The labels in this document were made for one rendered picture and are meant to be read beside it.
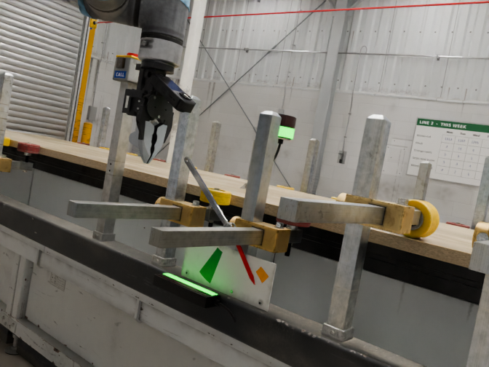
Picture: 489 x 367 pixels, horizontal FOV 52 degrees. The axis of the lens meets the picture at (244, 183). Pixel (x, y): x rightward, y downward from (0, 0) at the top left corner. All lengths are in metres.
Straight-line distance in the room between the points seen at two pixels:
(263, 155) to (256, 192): 0.08
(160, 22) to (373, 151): 0.50
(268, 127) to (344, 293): 0.37
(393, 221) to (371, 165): 0.11
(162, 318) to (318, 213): 0.70
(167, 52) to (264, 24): 9.07
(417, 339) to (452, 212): 7.06
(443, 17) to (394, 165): 2.43
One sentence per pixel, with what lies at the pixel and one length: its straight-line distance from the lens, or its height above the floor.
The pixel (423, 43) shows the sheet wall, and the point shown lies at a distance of 8.71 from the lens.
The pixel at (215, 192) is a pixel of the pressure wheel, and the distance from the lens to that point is 1.27.
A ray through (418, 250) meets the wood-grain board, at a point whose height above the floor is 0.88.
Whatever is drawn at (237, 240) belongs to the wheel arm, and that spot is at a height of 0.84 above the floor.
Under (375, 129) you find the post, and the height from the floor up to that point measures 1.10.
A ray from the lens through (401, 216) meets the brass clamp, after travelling 0.90.
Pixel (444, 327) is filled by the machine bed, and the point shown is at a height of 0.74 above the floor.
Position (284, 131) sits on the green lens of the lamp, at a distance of 1.10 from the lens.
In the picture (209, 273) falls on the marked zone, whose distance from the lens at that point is 1.14.
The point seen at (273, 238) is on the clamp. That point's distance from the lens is 1.03.
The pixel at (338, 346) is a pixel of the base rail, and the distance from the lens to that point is 0.96.
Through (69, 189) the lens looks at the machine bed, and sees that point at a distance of 2.02.
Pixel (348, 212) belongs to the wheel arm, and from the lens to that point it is 0.79.
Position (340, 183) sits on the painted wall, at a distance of 8.71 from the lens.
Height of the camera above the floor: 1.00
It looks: 3 degrees down
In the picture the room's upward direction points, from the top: 10 degrees clockwise
